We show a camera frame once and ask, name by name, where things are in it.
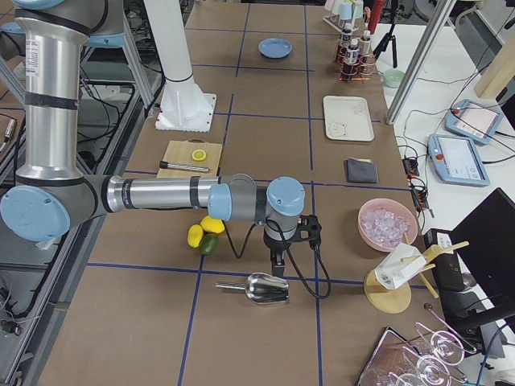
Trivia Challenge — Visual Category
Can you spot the aluminium frame post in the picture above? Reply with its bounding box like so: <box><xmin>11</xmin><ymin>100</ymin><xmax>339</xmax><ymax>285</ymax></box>
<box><xmin>385</xmin><ymin>0</ymin><xmax>456</xmax><ymax>125</ymax></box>

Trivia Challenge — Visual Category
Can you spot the white cup rack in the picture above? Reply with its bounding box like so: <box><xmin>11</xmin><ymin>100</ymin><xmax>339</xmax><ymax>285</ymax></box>
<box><xmin>323</xmin><ymin>0</ymin><xmax>370</xmax><ymax>31</ymax></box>

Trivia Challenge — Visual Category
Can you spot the white carton box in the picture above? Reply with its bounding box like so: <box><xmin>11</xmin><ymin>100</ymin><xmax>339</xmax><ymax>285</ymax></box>
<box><xmin>374</xmin><ymin>243</ymin><xmax>426</xmax><ymax>290</ymax></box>

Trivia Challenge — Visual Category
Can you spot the green lime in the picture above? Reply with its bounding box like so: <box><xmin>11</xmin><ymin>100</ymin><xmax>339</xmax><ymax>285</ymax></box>
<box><xmin>199</xmin><ymin>233</ymin><xmax>219</xmax><ymax>256</ymax></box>

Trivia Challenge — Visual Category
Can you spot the black tripod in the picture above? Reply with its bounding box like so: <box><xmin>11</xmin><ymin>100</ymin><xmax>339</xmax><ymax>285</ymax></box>
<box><xmin>373</xmin><ymin>0</ymin><xmax>399</xmax><ymax>68</ymax></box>

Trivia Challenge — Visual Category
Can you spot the black handled knife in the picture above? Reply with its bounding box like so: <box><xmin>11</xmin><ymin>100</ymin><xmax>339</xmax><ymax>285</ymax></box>
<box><xmin>159</xmin><ymin>160</ymin><xmax>210</xmax><ymax>173</ymax></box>

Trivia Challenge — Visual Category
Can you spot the blue teach pendant far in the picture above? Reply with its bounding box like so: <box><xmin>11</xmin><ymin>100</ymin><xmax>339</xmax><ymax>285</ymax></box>
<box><xmin>445</xmin><ymin>99</ymin><xmax>505</xmax><ymax>145</ymax></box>

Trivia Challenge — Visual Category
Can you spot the yellow lemon upper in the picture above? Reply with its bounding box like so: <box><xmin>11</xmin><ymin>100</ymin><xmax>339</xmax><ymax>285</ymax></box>
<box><xmin>200</xmin><ymin>216</ymin><xmax>225</xmax><ymax>234</ymax></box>

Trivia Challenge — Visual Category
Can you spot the wooden cup stand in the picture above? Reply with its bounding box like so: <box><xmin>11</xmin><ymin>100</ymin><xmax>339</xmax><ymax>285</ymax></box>
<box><xmin>364</xmin><ymin>241</ymin><xmax>469</xmax><ymax>314</ymax></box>

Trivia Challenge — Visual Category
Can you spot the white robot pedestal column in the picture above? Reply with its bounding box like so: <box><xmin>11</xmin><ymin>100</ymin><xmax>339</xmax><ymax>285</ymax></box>
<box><xmin>144</xmin><ymin>0</ymin><xmax>216</xmax><ymax>132</ymax></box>

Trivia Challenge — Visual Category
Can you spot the blue teach pendant near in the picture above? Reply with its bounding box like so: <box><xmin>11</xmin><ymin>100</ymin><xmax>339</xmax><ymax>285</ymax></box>
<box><xmin>427</xmin><ymin>134</ymin><xmax>490</xmax><ymax>187</ymax></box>

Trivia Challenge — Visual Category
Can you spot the dark sauce bottle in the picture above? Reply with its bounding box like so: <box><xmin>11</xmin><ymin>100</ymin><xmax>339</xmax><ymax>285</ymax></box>
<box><xmin>336</xmin><ymin>23</ymin><xmax>353</xmax><ymax>64</ymax></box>
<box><xmin>359</xmin><ymin>30</ymin><xmax>371</xmax><ymax>64</ymax></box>
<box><xmin>345</xmin><ymin>39</ymin><xmax>359</xmax><ymax>77</ymax></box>

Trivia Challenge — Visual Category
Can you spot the black monitor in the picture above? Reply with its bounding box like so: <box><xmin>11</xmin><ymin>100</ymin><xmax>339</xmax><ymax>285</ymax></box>
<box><xmin>450</xmin><ymin>187</ymin><xmax>514</xmax><ymax>332</ymax></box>

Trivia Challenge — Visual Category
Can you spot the blue round plate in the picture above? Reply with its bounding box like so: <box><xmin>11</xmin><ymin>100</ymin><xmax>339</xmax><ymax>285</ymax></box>
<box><xmin>257</xmin><ymin>38</ymin><xmax>293</xmax><ymax>60</ymax></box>

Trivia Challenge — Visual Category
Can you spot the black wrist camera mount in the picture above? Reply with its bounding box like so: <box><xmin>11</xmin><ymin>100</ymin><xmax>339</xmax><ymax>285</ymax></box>
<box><xmin>290</xmin><ymin>215</ymin><xmax>322</xmax><ymax>251</ymax></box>

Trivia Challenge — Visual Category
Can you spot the copper wire bottle rack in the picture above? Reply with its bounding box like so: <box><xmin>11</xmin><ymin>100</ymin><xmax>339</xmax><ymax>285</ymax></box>
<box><xmin>336</xmin><ymin>38</ymin><xmax>378</xmax><ymax>81</ymax></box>

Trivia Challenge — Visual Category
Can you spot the green bowl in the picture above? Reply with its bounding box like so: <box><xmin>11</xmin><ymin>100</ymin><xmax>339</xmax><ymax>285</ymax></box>
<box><xmin>382</xmin><ymin>68</ymin><xmax>405</xmax><ymax>88</ymax></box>

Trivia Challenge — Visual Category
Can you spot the yellow lemon lower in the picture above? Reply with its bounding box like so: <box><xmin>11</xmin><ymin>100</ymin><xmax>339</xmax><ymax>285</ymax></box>
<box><xmin>187</xmin><ymin>224</ymin><xmax>204</xmax><ymax>248</ymax></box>

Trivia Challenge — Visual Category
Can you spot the blue teach pendant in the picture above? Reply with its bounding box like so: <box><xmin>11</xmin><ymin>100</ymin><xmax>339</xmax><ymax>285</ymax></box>
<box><xmin>427</xmin><ymin>134</ymin><xmax>490</xmax><ymax>187</ymax></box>
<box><xmin>445</xmin><ymin>99</ymin><xmax>505</xmax><ymax>145</ymax></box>

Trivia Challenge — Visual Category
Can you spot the metal scoop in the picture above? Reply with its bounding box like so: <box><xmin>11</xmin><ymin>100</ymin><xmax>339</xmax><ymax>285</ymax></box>
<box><xmin>216</xmin><ymin>273</ymin><xmax>289</xmax><ymax>305</ymax></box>

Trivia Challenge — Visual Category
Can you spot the wooden cutting board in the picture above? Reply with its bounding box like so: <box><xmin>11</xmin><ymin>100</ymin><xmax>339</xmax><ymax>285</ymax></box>
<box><xmin>157</xmin><ymin>140</ymin><xmax>223</xmax><ymax>178</ymax></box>

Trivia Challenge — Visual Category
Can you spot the yellow lemon slice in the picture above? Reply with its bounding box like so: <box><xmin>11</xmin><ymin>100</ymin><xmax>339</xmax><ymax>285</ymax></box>
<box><xmin>191</xmin><ymin>149</ymin><xmax>207</xmax><ymax>162</ymax></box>

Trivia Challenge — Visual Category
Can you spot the red bottle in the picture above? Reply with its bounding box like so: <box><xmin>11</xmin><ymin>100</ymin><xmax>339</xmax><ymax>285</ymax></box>
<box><xmin>368</xmin><ymin>0</ymin><xmax>385</xmax><ymax>35</ymax></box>

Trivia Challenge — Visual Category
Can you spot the glass wine glasses rack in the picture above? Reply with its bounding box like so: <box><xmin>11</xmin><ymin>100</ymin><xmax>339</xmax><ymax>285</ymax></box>
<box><xmin>357</xmin><ymin>322</ymin><xmax>477</xmax><ymax>386</ymax></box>

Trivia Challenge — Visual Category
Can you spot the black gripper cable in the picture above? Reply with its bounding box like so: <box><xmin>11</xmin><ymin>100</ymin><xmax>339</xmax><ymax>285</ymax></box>
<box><xmin>223</xmin><ymin>220</ymin><xmax>332</xmax><ymax>298</ymax></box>

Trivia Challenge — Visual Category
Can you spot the dark grey folded cloth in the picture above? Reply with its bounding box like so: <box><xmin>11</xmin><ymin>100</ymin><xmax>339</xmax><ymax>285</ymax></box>
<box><xmin>344</xmin><ymin>158</ymin><xmax>378</xmax><ymax>183</ymax></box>

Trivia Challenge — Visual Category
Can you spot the beige rectangular tray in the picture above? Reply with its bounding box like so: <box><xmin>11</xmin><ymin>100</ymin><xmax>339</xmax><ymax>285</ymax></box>
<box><xmin>323</xmin><ymin>96</ymin><xmax>374</xmax><ymax>142</ymax></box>

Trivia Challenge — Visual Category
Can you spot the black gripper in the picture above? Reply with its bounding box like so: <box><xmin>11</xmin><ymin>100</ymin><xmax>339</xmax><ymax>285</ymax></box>
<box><xmin>263</xmin><ymin>227</ymin><xmax>287</xmax><ymax>277</ymax></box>

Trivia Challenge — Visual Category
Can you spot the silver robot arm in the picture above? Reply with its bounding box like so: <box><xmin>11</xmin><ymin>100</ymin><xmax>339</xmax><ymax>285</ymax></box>
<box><xmin>1</xmin><ymin>1</ymin><xmax>305</xmax><ymax>277</ymax></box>

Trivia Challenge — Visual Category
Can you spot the pink bowl with ice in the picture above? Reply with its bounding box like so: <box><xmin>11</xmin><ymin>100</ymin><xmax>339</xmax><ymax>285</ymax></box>
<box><xmin>357</xmin><ymin>198</ymin><xmax>418</xmax><ymax>252</ymax></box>

